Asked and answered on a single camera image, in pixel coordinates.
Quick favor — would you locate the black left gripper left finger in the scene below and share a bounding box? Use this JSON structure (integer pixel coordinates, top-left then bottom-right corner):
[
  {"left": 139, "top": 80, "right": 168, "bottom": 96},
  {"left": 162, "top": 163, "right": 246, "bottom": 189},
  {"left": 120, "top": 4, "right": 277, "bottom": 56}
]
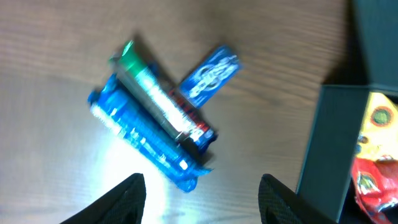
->
[{"left": 62, "top": 173, "right": 146, "bottom": 224}]

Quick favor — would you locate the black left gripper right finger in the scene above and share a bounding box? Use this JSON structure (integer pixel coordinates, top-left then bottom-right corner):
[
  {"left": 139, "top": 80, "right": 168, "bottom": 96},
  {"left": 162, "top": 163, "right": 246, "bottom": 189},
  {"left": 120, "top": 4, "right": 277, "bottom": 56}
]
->
[{"left": 258, "top": 174, "right": 336, "bottom": 224}]

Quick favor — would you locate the blue cookie pack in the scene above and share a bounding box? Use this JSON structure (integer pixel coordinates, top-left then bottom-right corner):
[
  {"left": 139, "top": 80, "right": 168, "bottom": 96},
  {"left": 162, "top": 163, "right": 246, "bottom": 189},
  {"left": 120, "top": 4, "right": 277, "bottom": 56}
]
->
[{"left": 88, "top": 74, "right": 212, "bottom": 193}]

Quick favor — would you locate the red snack packet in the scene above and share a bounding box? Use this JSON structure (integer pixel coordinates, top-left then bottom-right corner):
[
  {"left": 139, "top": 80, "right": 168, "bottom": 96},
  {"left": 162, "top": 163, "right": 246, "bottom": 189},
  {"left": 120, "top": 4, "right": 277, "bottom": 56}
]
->
[{"left": 351, "top": 158, "right": 397, "bottom": 224}]

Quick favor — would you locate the yellow snack packet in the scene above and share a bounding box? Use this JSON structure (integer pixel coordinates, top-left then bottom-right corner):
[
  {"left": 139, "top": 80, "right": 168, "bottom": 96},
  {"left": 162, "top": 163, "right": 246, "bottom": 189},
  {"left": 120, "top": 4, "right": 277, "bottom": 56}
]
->
[{"left": 356, "top": 92, "right": 397, "bottom": 161}]

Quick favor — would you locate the green black candy bar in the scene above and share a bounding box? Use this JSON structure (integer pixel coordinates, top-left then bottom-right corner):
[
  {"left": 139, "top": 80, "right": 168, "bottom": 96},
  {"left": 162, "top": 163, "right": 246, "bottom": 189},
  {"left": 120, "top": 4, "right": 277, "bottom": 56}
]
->
[{"left": 109, "top": 40, "right": 204, "bottom": 142}]

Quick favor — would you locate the black box with lid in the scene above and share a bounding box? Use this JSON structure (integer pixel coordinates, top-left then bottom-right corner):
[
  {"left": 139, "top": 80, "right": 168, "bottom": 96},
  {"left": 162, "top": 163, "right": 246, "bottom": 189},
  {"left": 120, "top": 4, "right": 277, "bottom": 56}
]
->
[{"left": 296, "top": 0, "right": 397, "bottom": 223}]

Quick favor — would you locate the dark blue chocolate bar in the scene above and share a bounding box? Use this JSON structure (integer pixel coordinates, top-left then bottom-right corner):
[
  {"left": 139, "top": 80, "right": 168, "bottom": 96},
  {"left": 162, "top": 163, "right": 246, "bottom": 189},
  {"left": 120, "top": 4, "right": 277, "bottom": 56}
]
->
[{"left": 169, "top": 88, "right": 218, "bottom": 154}]

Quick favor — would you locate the blue eclipse gum box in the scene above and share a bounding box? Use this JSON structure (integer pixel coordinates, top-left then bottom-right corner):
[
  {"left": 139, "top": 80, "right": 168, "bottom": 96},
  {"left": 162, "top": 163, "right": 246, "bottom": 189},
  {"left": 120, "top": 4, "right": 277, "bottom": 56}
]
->
[{"left": 178, "top": 45, "right": 242, "bottom": 108}]

